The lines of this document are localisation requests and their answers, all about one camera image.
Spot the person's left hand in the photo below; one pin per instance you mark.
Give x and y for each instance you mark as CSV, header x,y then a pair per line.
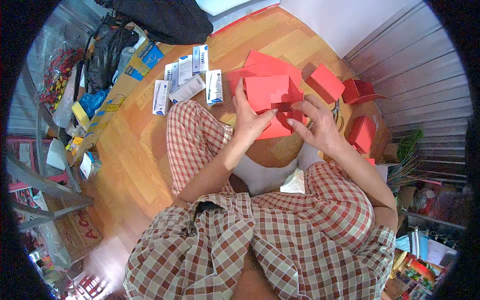
x,y
249,120

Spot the person's right hand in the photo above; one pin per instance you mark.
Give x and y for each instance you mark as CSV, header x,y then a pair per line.
x,y
320,129

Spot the person's right thumb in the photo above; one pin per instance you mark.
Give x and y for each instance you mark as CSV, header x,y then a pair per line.
x,y
296,126

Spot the person's right index finger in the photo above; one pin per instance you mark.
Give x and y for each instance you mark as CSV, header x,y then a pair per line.
x,y
305,108

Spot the person's left fingers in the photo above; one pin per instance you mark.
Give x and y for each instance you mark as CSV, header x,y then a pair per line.
x,y
240,90

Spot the person's left thumb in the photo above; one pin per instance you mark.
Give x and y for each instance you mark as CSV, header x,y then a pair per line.
x,y
269,118

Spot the person's right fingers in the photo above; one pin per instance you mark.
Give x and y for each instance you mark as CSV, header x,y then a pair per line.
x,y
317,101

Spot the half-folded red cardboard box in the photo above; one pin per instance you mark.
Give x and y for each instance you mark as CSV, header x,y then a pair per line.
x,y
275,99

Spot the closed red cardboard box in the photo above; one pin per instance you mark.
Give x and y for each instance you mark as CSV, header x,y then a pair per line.
x,y
325,83
362,133

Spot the scissors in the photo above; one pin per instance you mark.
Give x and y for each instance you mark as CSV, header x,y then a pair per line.
x,y
336,112

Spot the pile of flat red cardboard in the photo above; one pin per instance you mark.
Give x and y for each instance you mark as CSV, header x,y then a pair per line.
x,y
262,67

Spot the open red cardboard box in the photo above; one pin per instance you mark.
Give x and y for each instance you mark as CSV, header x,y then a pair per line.
x,y
359,92

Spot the group of white pen cartons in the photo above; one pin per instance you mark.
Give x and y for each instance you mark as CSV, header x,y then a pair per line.
x,y
185,80

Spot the person's legs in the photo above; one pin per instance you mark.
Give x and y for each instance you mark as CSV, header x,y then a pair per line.
x,y
193,142

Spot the white box with red edge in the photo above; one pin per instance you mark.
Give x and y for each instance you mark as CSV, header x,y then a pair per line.
x,y
240,11

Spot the grey roller shutter door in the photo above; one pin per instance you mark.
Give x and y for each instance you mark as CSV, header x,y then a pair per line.
x,y
416,93

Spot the bundle of green plant stems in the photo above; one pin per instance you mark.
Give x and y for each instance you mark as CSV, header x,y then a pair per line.
x,y
407,150

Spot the large black cloth bag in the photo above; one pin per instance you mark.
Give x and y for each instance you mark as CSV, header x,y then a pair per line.
x,y
165,18

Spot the long printed cardboard carton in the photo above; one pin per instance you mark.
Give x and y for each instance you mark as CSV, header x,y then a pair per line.
x,y
112,99

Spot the person's body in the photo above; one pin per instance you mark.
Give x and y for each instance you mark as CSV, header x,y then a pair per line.
x,y
285,255

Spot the black plastic bag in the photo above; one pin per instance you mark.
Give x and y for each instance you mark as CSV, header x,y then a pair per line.
x,y
108,56

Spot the blue plastic bag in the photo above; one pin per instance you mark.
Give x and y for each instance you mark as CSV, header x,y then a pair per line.
x,y
92,103

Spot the bundle of red artificial flowers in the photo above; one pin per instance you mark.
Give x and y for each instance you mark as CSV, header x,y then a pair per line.
x,y
60,77

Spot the brown carton with red lettering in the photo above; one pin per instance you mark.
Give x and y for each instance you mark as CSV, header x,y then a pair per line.
x,y
77,228

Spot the grey metal shelf frame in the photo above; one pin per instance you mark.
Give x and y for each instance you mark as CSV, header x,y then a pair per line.
x,y
41,176

